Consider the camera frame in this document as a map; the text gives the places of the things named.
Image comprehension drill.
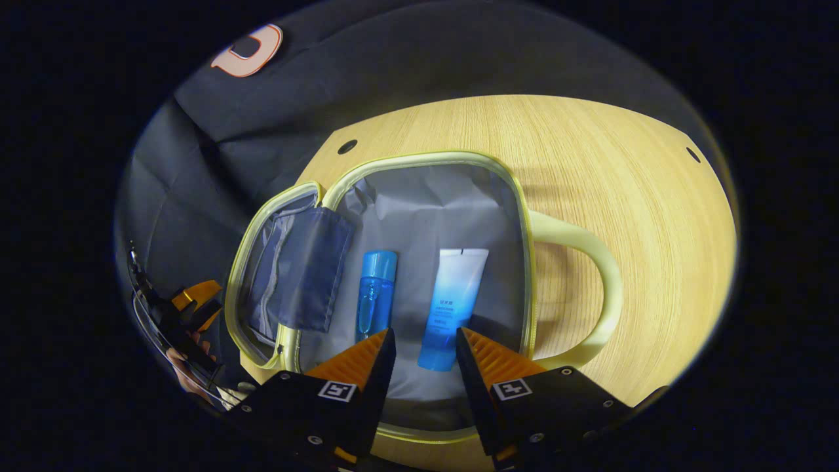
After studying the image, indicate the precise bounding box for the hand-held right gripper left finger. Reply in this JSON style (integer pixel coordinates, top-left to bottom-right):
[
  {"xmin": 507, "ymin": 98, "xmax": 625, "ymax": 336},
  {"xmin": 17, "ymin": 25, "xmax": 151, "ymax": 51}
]
[{"xmin": 226, "ymin": 328, "xmax": 397, "ymax": 472}]

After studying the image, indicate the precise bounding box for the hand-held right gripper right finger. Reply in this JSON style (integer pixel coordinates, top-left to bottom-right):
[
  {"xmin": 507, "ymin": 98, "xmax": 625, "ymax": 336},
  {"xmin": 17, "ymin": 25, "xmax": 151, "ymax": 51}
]
[{"xmin": 456, "ymin": 326, "xmax": 669, "ymax": 472}]

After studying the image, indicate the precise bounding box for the blue white squeeze tube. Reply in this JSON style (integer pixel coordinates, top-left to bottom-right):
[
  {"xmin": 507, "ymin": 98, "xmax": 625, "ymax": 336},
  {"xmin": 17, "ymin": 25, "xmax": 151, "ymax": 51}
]
[{"xmin": 418, "ymin": 248, "xmax": 490, "ymax": 372}]

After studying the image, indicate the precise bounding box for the blue glass bottle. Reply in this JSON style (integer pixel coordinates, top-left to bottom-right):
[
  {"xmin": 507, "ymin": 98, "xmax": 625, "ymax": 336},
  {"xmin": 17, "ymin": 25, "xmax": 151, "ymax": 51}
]
[{"xmin": 355, "ymin": 250, "xmax": 399, "ymax": 344}]

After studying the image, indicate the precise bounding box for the cream yellow suitcase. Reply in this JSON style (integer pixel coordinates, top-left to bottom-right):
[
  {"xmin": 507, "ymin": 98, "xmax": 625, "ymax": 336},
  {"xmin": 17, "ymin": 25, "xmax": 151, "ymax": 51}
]
[{"xmin": 224, "ymin": 151, "xmax": 623, "ymax": 445}]

